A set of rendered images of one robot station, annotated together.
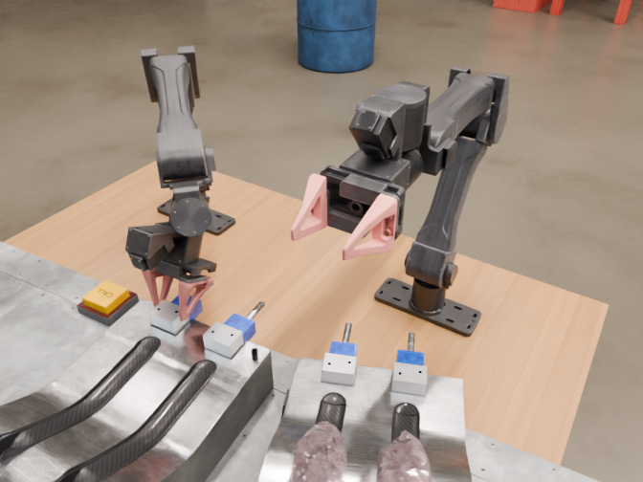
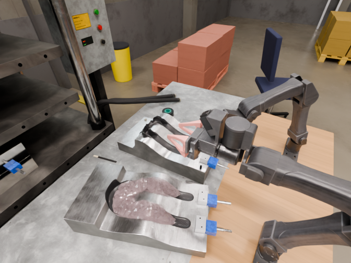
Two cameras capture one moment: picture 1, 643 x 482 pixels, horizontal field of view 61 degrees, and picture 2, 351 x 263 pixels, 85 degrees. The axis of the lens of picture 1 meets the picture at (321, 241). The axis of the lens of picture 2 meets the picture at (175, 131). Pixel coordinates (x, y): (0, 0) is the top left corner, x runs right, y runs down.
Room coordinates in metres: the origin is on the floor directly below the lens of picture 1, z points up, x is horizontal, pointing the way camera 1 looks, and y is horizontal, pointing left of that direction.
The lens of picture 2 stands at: (0.47, -0.45, 1.57)
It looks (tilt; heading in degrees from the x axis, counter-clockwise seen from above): 40 degrees down; 90
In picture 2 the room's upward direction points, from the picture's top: straight up
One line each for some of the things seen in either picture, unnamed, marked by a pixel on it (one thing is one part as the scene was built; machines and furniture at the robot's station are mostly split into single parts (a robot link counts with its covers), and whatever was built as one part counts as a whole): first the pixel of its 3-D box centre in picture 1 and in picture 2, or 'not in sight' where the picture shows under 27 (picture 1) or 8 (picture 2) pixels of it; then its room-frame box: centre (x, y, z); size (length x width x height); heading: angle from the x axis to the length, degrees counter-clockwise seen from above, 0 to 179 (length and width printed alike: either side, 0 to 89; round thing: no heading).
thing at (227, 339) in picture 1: (241, 326); (214, 163); (0.65, 0.13, 0.89); 0.13 x 0.05 x 0.05; 152
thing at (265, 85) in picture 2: not in sight; (278, 83); (1.68, 1.66, 0.53); 0.61 x 0.58 x 1.05; 155
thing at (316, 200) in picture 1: (326, 217); (189, 132); (0.51, -0.01, 1.19); 0.09 x 0.07 x 0.07; 148
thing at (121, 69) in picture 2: not in sight; (120, 62); (-0.50, 2.93, 0.30); 0.39 x 0.38 x 0.60; 148
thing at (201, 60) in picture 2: not in sight; (194, 58); (0.79, 2.85, 0.41); 1.45 x 0.98 x 0.81; 57
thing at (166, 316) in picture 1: (188, 304); not in sight; (0.70, 0.23, 0.89); 0.13 x 0.05 x 0.05; 153
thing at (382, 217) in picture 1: (354, 228); (183, 139); (0.49, -0.04, 1.19); 0.09 x 0.07 x 0.07; 148
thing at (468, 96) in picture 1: (451, 130); (311, 193); (0.78, -0.20, 1.17); 0.30 x 0.09 x 0.12; 148
